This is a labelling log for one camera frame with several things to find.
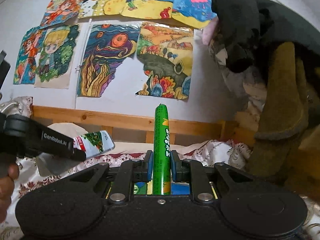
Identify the olive brown hanging garment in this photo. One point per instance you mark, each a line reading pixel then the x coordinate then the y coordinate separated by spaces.
pixel 286 151

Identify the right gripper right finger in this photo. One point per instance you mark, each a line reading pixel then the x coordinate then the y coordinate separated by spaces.
pixel 192 172

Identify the white green pickle pouch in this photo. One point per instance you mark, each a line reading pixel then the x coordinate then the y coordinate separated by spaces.
pixel 92 144

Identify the landscape hill drawing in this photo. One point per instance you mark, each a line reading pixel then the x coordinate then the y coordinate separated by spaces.
pixel 166 53

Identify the red-haired girl drawing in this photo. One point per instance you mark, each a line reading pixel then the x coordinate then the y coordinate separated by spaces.
pixel 25 70

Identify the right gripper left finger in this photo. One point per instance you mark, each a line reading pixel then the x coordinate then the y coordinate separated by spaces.
pixel 124 177

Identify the floral satin bedspread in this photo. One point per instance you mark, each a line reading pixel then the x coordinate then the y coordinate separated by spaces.
pixel 208 154

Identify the swirly night seaweed drawing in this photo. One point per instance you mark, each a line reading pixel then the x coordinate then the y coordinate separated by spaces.
pixel 108 45

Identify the orange girl top drawing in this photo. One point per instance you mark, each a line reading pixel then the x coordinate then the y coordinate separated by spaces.
pixel 59 11

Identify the wooden bed frame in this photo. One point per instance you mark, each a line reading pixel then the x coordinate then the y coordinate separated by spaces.
pixel 181 132

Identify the blue jellyfish drawing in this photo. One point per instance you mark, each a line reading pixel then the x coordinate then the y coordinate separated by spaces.
pixel 194 13

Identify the anime boy drawing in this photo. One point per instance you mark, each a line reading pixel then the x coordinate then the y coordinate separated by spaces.
pixel 56 57

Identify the green sausage stick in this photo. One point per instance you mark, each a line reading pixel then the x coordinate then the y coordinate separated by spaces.
pixel 161 182

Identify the black hanging garment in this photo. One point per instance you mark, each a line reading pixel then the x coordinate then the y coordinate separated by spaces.
pixel 253 29

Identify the person's left hand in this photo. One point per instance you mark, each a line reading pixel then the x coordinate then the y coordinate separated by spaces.
pixel 7 188

